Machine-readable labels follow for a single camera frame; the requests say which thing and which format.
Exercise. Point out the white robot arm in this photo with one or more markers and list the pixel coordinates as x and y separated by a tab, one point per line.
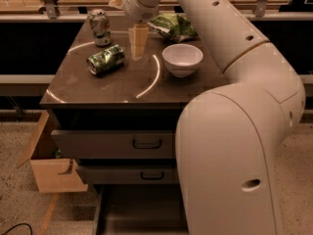
226	137

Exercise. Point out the green chip bag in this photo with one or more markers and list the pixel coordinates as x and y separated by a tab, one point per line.
173	27

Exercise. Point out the crushed green soda can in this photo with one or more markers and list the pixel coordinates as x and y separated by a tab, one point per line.
105	60

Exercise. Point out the grey middle drawer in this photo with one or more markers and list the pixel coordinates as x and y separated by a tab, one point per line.
128	174

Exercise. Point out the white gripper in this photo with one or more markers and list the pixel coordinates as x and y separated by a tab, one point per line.
141	11

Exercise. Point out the cardboard box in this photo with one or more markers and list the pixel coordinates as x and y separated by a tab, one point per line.
53	173

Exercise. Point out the grey drawer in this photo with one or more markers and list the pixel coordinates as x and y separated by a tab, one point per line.
139	210
115	144
128	174

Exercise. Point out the grey top drawer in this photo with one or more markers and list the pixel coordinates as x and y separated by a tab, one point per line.
115	144

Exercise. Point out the grey drawer cabinet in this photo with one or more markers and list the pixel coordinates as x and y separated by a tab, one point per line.
136	95

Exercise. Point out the grey bottom drawer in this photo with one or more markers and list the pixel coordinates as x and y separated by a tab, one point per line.
139	210

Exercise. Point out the upright white green soda can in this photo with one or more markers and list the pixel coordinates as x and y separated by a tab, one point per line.
100	26

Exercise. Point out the white bowl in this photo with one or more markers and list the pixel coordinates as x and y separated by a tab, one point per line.
182	60

